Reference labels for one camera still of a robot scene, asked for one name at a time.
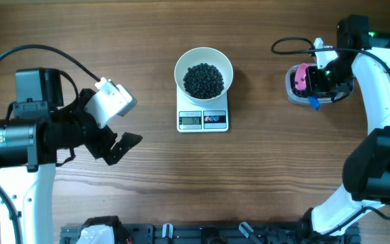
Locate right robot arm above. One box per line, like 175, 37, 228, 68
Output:
287, 15, 390, 239

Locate clear plastic food container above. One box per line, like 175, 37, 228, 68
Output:
285, 64, 353, 105

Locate black beans in bowl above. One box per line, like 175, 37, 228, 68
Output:
183, 63, 225, 100

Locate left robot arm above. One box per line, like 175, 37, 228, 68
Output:
0, 68, 141, 243

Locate white digital kitchen scale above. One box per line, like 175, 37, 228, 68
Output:
176, 87, 230, 133

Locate right black camera cable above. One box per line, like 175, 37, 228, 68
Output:
270, 36, 390, 238

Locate left black camera cable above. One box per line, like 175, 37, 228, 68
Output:
0, 43, 101, 244

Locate black camera cable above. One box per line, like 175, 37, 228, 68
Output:
0, 43, 101, 244
270, 36, 390, 238

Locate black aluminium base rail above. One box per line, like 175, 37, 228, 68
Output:
60, 216, 362, 244

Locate white round bowl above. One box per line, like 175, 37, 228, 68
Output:
174, 47, 234, 104

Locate pile of black beans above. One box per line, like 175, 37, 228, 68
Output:
290, 71, 307, 98

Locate pink scoop with blue handle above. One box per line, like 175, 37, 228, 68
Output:
295, 63, 320, 110

